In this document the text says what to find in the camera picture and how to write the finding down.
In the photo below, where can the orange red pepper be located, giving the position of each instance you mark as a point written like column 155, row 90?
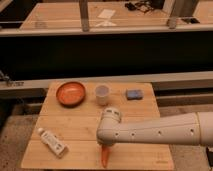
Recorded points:
column 105, row 152

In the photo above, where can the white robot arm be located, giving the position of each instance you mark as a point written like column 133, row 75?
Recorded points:
column 186, row 129

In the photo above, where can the translucent plastic cup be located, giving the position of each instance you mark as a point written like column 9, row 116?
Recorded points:
column 102, row 94

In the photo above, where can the blue sponge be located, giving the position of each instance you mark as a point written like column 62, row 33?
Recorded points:
column 134, row 94

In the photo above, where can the orange bowl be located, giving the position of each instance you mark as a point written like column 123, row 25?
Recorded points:
column 71, row 94

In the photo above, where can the white paper sheet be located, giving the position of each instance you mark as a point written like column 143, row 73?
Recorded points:
column 106, row 14

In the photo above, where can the white tube with label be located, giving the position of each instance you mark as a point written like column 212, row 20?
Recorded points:
column 54, row 144

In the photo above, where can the metal clamp at left edge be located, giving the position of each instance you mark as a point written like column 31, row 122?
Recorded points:
column 5, row 78

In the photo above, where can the black object at right edge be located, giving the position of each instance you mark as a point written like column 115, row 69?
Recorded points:
column 209, row 154

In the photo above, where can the grey metal post left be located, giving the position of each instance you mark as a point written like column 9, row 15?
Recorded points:
column 84, row 15

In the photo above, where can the grey metal post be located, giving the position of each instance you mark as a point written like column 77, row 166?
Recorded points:
column 176, row 9
column 84, row 15

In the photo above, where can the grey metal post right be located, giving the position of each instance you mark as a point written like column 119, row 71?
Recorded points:
column 176, row 9

